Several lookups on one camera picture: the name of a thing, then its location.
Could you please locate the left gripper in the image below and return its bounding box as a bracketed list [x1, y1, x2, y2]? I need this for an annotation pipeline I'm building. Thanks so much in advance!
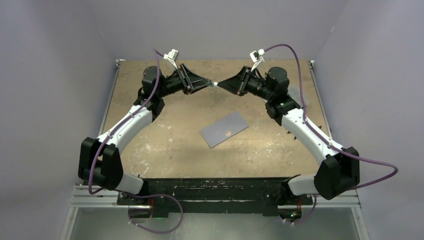
[157, 64, 211, 99]

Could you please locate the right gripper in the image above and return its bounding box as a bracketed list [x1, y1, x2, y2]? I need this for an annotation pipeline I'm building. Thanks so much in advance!
[219, 66, 274, 102]

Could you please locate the white green glue stick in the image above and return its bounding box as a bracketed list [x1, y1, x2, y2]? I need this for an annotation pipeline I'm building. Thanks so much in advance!
[209, 81, 218, 87]

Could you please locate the grey envelope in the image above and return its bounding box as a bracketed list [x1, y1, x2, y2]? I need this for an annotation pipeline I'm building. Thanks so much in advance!
[199, 111, 249, 149]

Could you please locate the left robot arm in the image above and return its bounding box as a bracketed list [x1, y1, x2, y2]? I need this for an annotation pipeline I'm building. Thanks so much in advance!
[77, 64, 217, 205]

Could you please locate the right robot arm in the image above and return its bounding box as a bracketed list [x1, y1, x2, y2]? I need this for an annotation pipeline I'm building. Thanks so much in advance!
[217, 66, 360, 204]

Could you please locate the clear plastic screw box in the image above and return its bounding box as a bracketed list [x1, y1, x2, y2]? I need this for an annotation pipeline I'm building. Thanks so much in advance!
[288, 85, 310, 106]

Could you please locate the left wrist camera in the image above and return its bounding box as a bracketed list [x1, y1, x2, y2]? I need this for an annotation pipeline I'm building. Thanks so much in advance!
[162, 48, 179, 70]

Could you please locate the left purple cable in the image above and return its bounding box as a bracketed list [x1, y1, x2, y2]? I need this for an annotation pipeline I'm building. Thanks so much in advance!
[87, 47, 165, 195]

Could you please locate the black base frame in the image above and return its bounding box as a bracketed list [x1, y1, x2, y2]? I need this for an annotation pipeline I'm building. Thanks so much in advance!
[117, 177, 313, 218]

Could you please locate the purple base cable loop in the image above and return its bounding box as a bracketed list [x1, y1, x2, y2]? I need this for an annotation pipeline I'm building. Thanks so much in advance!
[128, 193, 185, 234]

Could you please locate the aluminium rail frame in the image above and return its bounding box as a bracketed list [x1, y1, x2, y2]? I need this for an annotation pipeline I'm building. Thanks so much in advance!
[59, 58, 370, 240]

